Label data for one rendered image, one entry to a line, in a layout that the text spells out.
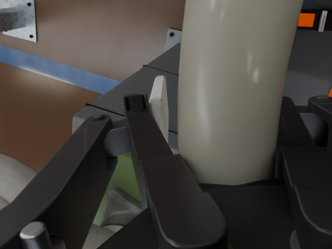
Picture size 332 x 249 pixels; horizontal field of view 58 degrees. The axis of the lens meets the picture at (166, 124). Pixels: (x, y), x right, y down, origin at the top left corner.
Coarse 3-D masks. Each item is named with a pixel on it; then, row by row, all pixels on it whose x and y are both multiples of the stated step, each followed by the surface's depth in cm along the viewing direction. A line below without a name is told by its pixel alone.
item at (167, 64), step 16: (176, 32) 126; (176, 48) 119; (160, 64) 98; (176, 64) 101; (128, 80) 81; (144, 80) 83; (176, 80) 88; (112, 96) 71; (176, 96) 78; (80, 112) 61; (96, 112) 63; (112, 112) 64; (176, 112) 70; (176, 128) 63; (176, 144) 58
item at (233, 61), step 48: (192, 0) 7; (240, 0) 7; (288, 0) 7; (192, 48) 8; (240, 48) 7; (288, 48) 7; (192, 96) 8; (240, 96) 7; (192, 144) 8; (240, 144) 8
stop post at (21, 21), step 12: (0, 0) 145; (12, 0) 143; (24, 0) 141; (0, 12) 133; (12, 12) 138; (24, 12) 144; (0, 24) 133; (12, 24) 139; (24, 24) 146; (36, 24) 146; (24, 36) 150; (36, 36) 148
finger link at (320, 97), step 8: (320, 96) 14; (328, 96) 14; (312, 104) 14; (320, 104) 13; (328, 104) 13; (312, 112) 14; (320, 112) 13; (328, 112) 12; (328, 120) 12; (328, 136) 12; (320, 144) 14; (328, 144) 12
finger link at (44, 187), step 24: (96, 120) 14; (72, 144) 11; (96, 144) 12; (48, 168) 10; (72, 168) 10; (96, 168) 12; (24, 192) 8; (48, 192) 8; (72, 192) 9; (96, 192) 11; (0, 216) 7; (24, 216) 7; (48, 216) 8; (72, 216) 9; (0, 240) 7; (72, 240) 9
